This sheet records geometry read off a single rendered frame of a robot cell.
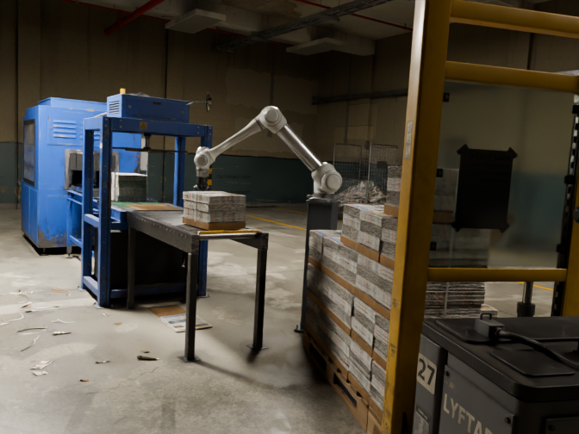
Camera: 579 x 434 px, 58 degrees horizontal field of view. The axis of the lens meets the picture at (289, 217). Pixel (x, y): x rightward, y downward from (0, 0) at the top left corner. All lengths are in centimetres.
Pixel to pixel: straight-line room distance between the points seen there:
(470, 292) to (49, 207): 530
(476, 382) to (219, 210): 227
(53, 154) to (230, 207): 357
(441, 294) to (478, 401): 83
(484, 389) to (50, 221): 581
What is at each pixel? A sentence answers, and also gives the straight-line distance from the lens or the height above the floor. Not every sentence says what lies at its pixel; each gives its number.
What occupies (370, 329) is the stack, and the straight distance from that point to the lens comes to 263.
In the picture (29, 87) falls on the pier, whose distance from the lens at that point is 1184.
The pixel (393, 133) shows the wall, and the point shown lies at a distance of 1235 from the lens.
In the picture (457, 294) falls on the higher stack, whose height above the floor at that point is 76.
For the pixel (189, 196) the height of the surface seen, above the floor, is 100.
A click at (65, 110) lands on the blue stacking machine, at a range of 676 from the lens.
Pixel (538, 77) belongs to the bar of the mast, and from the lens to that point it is 210.
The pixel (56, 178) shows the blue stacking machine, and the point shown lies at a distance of 674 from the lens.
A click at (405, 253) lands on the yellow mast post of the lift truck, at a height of 100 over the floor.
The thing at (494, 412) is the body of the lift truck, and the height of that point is 67.
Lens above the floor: 129
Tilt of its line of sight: 6 degrees down
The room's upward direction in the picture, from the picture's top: 3 degrees clockwise
